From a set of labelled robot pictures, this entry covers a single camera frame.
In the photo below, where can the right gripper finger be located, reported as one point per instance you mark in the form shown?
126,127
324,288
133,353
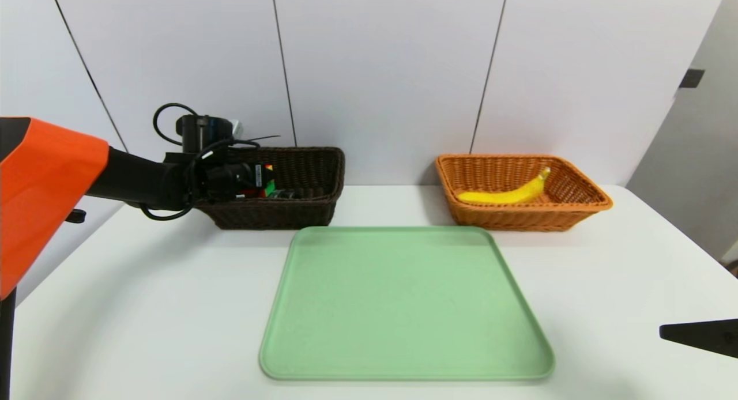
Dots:
706,336

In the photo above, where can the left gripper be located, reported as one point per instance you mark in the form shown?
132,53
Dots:
258,174

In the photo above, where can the multicoloured puzzle cube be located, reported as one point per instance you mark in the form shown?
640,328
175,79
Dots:
268,181

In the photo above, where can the black face wash tube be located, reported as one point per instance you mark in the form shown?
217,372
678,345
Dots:
283,195

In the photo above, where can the yellow banana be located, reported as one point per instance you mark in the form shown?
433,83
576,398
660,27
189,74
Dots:
501,196

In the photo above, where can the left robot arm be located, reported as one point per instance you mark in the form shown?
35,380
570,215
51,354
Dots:
52,181

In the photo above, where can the dark brown wicker basket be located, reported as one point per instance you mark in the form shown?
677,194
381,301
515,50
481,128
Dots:
300,210

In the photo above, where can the orange wicker basket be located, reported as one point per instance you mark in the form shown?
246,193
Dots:
519,218

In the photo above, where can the light green plastic tray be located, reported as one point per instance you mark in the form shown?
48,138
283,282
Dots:
403,308

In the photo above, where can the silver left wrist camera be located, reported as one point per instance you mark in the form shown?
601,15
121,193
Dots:
235,126

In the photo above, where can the dark wall bracket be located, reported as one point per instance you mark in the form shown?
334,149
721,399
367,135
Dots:
691,79

